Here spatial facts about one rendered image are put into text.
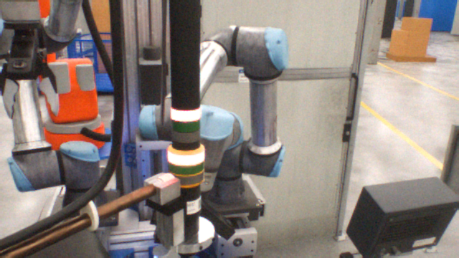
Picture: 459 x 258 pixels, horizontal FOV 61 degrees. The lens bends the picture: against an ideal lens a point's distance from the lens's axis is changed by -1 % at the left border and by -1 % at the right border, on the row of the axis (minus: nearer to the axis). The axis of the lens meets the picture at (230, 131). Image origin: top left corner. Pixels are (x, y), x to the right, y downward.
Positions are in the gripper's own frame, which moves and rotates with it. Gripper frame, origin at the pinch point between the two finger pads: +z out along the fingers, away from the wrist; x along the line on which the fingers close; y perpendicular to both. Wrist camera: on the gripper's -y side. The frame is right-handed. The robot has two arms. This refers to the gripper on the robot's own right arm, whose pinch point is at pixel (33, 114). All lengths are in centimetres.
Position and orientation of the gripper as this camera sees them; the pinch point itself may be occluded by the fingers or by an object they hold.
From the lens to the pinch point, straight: 98.9
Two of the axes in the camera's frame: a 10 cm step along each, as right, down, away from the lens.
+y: -3.0, -3.2, 9.0
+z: -0.3, 9.4, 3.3
